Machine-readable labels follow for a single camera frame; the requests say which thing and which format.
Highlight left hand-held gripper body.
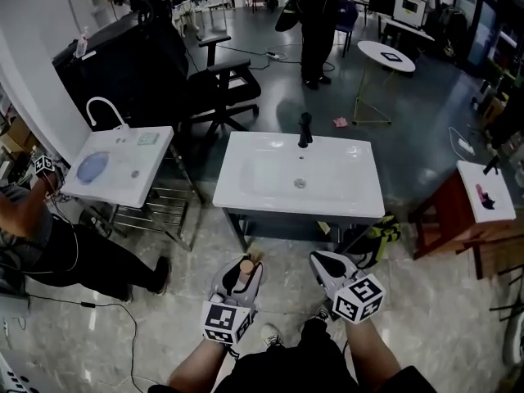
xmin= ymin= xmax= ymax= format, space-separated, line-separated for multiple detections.
xmin=201 ymin=285 xmax=263 ymax=346

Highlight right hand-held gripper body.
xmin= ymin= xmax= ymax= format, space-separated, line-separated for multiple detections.
xmin=321 ymin=271 xmax=387 ymax=325

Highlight person's left forearm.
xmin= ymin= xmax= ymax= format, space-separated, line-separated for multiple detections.
xmin=166 ymin=337 xmax=231 ymax=389

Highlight person's right forearm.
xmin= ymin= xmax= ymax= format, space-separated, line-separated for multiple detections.
xmin=345 ymin=320 xmax=403 ymax=384

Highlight metal sink rack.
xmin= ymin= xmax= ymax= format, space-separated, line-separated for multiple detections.
xmin=106 ymin=143 xmax=206 ymax=254

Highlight wooden sink cabinet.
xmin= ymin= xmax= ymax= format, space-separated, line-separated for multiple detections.
xmin=408 ymin=165 xmax=524 ymax=281

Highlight white sink counter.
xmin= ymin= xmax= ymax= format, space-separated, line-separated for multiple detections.
xmin=212 ymin=131 xmax=386 ymax=219

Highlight black sink faucet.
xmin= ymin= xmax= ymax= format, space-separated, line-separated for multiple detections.
xmin=297 ymin=111 xmax=314 ymax=147

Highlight small white sink basin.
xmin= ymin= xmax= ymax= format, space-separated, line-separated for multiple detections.
xmin=60 ymin=125 xmax=176 ymax=210

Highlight clear pump bottle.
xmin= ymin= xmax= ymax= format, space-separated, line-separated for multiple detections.
xmin=75 ymin=26 xmax=91 ymax=59

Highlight yellow-green black bag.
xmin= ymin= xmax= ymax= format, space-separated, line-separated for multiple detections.
xmin=346 ymin=214 xmax=403 ymax=270

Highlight person's black clothing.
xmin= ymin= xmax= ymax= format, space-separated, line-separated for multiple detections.
xmin=147 ymin=317 xmax=437 ymax=393

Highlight pink and black item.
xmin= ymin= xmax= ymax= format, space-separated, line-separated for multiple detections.
xmin=474 ymin=183 xmax=497 ymax=210

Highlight bicycle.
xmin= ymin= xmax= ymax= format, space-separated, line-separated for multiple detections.
xmin=488 ymin=266 xmax=524 ymax=370

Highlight blue round plate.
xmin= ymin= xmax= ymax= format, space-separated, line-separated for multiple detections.
xmin=76 ymin=151 xmax=111 ymax=186

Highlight short black faucet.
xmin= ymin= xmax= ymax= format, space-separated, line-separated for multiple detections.
xmin=481 ymin=154 xmax=502 ymax=177

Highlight black office chair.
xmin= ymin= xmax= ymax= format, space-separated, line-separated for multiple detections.
xmin=178 ymin=34 xmax=263 ymax=139

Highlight white curved faucet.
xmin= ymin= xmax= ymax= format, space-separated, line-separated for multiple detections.
xmin=85 ymin=96 xmax=126 ymax=133

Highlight white round side table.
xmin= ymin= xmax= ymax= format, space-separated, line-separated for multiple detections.
xmin=351 ymin=40 xmax=417 ymax=127

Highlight black cabinet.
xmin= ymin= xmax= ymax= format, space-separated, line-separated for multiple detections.
xmin=52 ymin=13 xmax=190 ymax=129

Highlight cardboard box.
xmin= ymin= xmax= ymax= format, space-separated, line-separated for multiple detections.
xmin=0 ymin=115 xmax=38 ymax=156

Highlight blue chair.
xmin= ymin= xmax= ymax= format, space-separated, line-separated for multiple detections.
xmin=334 ymin=0 xmax=360 ymax=59

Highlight white-screen monitor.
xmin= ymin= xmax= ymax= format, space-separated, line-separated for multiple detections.
xmin=391 ymin=0 xmax=427 ymax=30

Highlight black floor cable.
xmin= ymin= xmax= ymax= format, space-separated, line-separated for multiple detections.
xmin=23 ymin=291 xmax=163 ymax=389

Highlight white charger with cable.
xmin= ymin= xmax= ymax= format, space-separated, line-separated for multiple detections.
xmin=447 ymin=126 xmax=477 ymax=156

